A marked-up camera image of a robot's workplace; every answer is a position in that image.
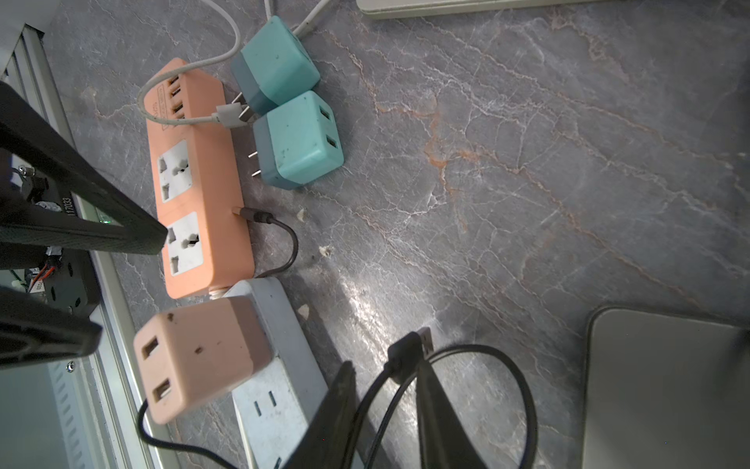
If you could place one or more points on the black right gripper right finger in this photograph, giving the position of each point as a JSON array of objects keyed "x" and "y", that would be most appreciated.
[{"x": 443, "y": 443}]

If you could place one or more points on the orange power strip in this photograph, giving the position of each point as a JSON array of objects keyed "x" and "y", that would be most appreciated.
[{"x": 196, "y": 183}]

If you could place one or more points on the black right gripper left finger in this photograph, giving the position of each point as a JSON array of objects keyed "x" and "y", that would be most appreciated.
[{"x": 325, "y": 443}]

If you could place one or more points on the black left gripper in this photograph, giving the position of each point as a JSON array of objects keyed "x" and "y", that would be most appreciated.
[{"x": 63, "y": 278}]

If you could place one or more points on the grey Apple laptop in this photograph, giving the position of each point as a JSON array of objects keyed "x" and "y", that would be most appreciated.
[{"x": 402, "y": 9}]

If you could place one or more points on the dark grey closed laptop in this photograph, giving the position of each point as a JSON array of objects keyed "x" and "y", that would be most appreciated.
[{"x": 665, "y": 391}]

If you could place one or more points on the teal charger adapter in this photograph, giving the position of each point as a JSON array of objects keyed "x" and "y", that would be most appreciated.
[
  {"x": 273, "y": 68},
  {"x": 297, "y": 143}
]

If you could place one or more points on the aluminium frame rail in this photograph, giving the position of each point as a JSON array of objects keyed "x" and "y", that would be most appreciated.
[{"x": 33, "y": 332}]

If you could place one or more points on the small pink plug adapter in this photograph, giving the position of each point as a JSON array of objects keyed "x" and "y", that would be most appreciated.
[{"x": 191, "y": 355}]

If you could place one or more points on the grey white power strip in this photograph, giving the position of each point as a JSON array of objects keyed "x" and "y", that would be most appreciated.
[{"x": 275, "y": 407}]

